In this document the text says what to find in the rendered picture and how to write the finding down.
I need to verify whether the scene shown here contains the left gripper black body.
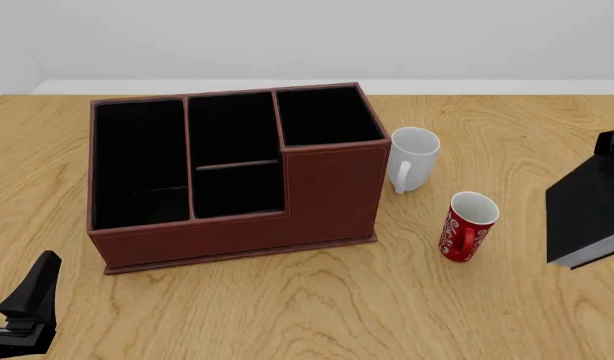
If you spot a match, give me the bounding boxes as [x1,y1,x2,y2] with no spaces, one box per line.
[0,316,57,356]

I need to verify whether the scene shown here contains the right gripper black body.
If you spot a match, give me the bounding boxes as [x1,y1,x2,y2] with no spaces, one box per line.
[593,129,614,158]

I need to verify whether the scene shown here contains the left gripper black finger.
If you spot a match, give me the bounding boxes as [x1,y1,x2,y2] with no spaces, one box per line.
[0,249,63,321]

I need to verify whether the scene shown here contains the red-brown desk caddy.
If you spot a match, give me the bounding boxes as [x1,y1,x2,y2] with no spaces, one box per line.
[86,81,392,276]

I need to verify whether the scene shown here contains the red mug with white pattern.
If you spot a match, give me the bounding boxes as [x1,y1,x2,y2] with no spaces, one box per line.
[438,190,501,264]

